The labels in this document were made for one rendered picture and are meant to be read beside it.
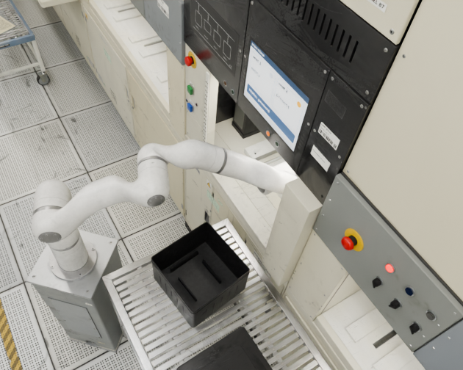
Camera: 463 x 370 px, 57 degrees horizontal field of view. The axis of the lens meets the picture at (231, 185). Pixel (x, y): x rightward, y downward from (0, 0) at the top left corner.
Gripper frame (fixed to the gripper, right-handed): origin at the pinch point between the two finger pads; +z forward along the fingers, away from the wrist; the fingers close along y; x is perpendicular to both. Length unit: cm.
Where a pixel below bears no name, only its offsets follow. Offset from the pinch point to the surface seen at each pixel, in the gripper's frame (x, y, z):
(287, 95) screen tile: 44, 2, -31
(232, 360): -33, 41, -66
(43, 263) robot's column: -43, -33, -110
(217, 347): -33, 34, -68
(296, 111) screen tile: 42, 7, -31
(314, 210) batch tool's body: 20.9, 26.8, -33.6
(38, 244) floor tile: -119, -92, -115
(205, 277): -42, 6, -56
